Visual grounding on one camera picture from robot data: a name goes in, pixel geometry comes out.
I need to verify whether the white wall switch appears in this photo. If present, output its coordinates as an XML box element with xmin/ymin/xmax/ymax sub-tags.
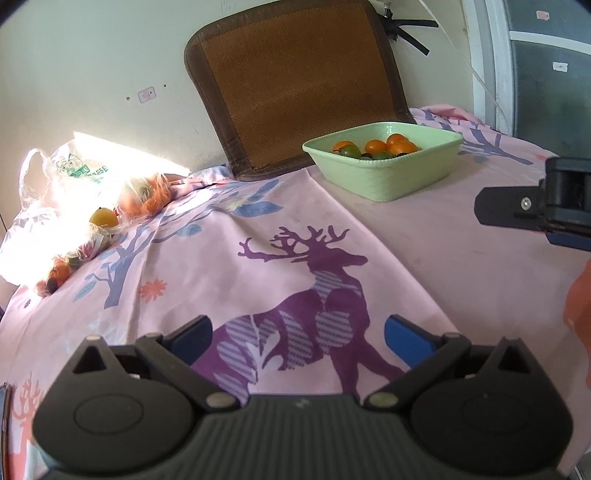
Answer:
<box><xmin>137</xmin><ymin>87</ymin><xmax>156</xmax><ymax>104</ymax></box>

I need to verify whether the green tomato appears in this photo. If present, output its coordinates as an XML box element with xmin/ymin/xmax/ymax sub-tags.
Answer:
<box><xmin>372</xmin><ymin>151</ymin><xmax>394</xmax><ymax>160</ymax></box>
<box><xmin>339</xmin><ymin>145</ymin><xmax>362</xmax><ymax>159</ymax></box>

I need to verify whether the clear bag of fruits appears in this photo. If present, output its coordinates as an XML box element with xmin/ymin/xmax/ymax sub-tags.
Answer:
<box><xmin>35</xmin><ymin>230</ymin><xmax>126</xmax><ymax>298</ymax></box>

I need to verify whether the green plastic basket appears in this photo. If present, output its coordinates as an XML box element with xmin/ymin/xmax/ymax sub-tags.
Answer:
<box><xmin>303</xmin><ymin>121</ymin><xmax>463</xmax><ymax>202</ymax></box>

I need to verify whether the yellow fruit by bags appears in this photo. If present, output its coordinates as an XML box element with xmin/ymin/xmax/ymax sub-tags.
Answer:
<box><xmin>89</xmin><ymin>208</ymin><xmax>118</xmax><ymax>228</ymax></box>

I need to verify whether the frosted glass door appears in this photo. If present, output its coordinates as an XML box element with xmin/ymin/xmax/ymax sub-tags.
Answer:
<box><xmin>462</xmin><ymin>0</ymin><xmax>590</xmax><ymax>157</ymax></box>

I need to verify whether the white power cable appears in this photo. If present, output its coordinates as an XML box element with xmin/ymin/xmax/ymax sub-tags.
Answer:
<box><xmin>417</xmin><ymin>0</ymin><xmax>516</xmax><ymax>135</ymax></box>

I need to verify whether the black cushion strap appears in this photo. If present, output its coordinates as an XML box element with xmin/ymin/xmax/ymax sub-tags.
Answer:
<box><xmin>378</xmin><ymin>6</ymin><xmax>440</xmax><ymax>57</ymax></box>

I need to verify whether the large orange tangerine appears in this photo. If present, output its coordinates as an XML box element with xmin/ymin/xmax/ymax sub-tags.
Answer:
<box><xmin>389</xmin><ymin>140</ymin><xmax>421</xmax><ymax>157</ymax></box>

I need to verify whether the small orange tomato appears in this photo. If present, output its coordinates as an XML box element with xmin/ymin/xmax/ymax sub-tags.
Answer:
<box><xmin>365</xmin><ymin>139</ymin><xmax>389</xmax><ymax>155</ymax></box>

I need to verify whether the brown woven seat cushion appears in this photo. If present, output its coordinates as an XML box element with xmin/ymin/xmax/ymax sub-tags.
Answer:
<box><xmin>184</xmin><ymin>1</ymin><xmax>414</xmax><ymax>181</ymax></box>

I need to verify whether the orange tangerine front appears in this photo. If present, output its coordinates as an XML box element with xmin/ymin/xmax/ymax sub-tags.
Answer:
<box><xmin>332</xmin><ymin>140</ymin><xmax>355</xmax><ymax>154</ymax></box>

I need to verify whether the green tomato back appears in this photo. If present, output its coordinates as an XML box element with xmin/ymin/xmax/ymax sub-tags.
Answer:
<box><xmin>339</xmin><ymin>145</ymin><xmax>362</xmax><ymax>159</ymax></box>

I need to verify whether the white plastic shopping bag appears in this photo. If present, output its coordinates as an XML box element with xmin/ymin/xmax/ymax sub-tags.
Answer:
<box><xmin>1</xmin><ymin>132</ymin><xmax>189</xmax><ymax>285</ymax></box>

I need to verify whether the pink deer print bedsheet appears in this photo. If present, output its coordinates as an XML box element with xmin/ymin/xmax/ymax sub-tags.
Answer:
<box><xmin>1</xmin><ymin>106</ymin><xmax>590</xmax><ymax>479</ymax></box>

